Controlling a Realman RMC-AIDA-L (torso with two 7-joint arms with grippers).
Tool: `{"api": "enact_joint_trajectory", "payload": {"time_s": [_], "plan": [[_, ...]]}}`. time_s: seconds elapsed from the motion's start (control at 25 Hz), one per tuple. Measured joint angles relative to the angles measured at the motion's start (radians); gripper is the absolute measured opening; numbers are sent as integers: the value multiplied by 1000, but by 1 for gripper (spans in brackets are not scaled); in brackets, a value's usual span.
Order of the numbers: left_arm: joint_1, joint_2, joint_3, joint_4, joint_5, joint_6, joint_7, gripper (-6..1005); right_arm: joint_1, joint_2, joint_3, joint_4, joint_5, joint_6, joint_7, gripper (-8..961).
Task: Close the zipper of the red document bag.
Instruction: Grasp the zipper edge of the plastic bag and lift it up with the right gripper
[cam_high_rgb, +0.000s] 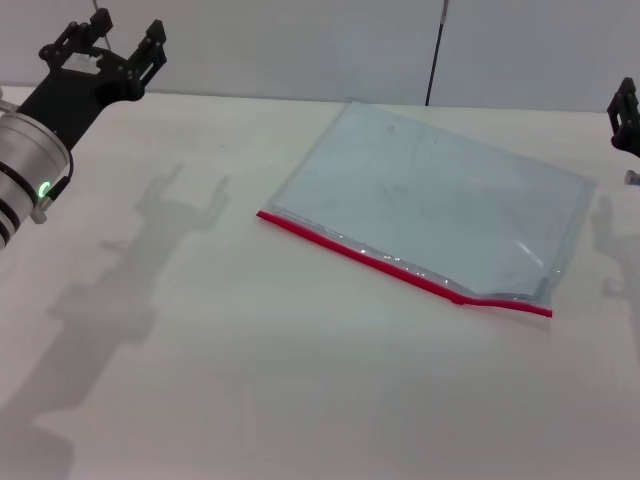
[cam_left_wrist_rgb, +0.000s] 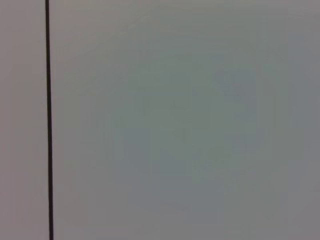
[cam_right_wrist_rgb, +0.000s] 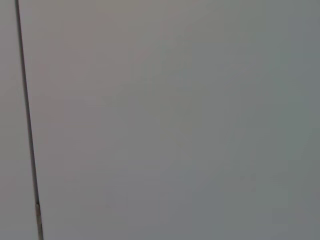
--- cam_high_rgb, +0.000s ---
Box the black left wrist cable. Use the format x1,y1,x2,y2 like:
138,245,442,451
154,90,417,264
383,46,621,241
37,151,76,211

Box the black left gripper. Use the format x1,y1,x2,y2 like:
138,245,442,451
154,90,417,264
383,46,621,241
18,7,169,151

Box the clear document bag red zipper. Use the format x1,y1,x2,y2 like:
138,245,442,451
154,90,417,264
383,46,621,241
256,99,599,319

